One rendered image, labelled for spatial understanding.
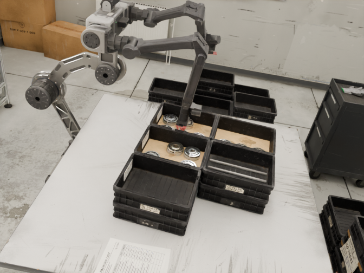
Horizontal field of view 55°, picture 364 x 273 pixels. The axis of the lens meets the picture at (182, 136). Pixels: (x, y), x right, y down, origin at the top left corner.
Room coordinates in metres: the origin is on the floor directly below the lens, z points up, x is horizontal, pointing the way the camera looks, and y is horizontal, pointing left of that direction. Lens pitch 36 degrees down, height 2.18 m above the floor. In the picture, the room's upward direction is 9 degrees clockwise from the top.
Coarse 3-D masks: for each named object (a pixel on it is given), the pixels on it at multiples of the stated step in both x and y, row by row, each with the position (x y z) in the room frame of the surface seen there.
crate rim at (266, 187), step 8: (224, 144) 1.72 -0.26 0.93; (208, 152) 1.61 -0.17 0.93; (256, 152) 1.70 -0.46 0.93; (264, 152) 1.70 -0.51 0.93; (272, 160) 1.64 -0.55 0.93; (272, 168) 1.56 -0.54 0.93; (216, 176) 1.44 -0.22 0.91; (224, 176) 1.44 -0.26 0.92; (232, 176) 1.44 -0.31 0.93; (272, 176) 1.49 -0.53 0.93; (248, 184) 1.42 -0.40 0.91; (256, 184) 1.41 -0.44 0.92; (264, 184) 1.42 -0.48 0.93; (272, 184) 1.43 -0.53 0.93
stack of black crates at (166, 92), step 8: (160, 80) 3.09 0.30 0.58; (168, 80) 3.08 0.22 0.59; (152, 88) 2.97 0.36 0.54; (160, 88) 3.08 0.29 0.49; (168, 88) 3.08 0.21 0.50; (176, 88) 3.08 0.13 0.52; (184, 88) 3.08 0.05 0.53; (152, 96) 2.81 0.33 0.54; (160, 96) 2.81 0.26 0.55; (168, 96) 2.80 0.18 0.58; (176, 96) 2.79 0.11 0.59; (176, 104) 2.81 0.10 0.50
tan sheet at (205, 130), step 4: (160, 120) 2.01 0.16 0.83; (160, 124) 1.96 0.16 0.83; (164, 124) 1.97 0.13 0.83; (196, 124) 2.04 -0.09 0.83; (192, 128) 1.98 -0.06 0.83; (196, 128) 1.98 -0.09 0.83; (200, 128) 1.99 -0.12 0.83; (204, 128) 2.00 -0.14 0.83; (208, 128) 2.01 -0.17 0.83; (192, 132) 1.93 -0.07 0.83; (196, 132) 1.94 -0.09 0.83; (200, 132) 1.95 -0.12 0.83; (204, 132) 1.95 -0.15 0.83; (208, 132) 1.96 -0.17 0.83; (208, 136) 1.91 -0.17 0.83
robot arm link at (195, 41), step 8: (144, 40) 1.76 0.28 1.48; (152, 40) 1.75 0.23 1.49; (160, 40) 1.73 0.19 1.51; (168, 40) 1.72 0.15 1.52; (176, 40) 1.71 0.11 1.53; (184, 40) 1.70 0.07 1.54; (192, 40) 1.68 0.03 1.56; (200, 40) 1.72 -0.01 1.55; (128, 48) 1.70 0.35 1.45; (136, 48) 1.71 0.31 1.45; (144, 48) 1.72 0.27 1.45; (152, 48) 1.72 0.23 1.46; (160, 48) 1.72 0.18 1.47; (168, 48) 1.71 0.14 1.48; (176, 48) 1.71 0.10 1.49; (184, 48) 1.70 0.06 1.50; (192, 48) 1.69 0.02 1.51; (200, 48) 1.68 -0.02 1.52; (208, 48) 1.74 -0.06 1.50; (128, 56) 1.72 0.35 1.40
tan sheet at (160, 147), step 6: (150, 144) 1.73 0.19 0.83; (156, 144) 1.74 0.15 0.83; (162, 144) 1.75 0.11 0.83; (144, 150) 1.66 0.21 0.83; (150, 150) 1.67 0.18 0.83; (156, 150) 1.68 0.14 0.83; (162, 150) 1.69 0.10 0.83; (162, 156) 1.63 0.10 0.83; (168, 156) 1.64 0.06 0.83; (174, 156) 1.65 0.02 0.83; (180, 156) 1.66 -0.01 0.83; (198, 162) 1.63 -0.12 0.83
